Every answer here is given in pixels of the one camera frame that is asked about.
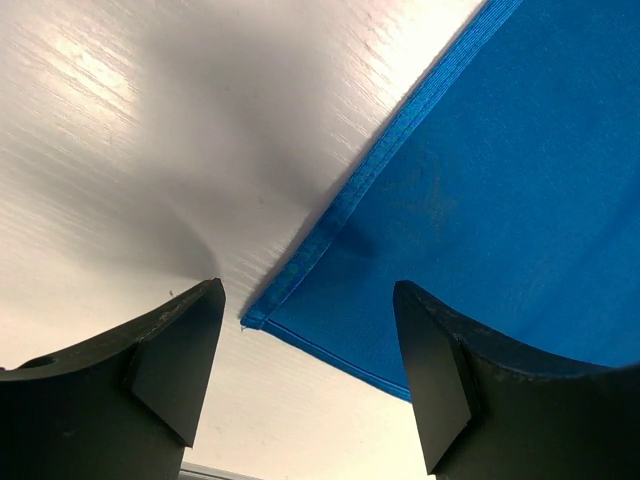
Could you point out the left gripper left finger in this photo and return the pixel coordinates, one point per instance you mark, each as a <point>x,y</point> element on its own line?
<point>124,404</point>

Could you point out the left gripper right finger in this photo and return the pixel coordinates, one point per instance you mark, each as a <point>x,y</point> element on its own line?
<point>490,407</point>

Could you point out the blue cloth napkin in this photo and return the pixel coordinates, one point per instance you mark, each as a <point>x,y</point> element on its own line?
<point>507,186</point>

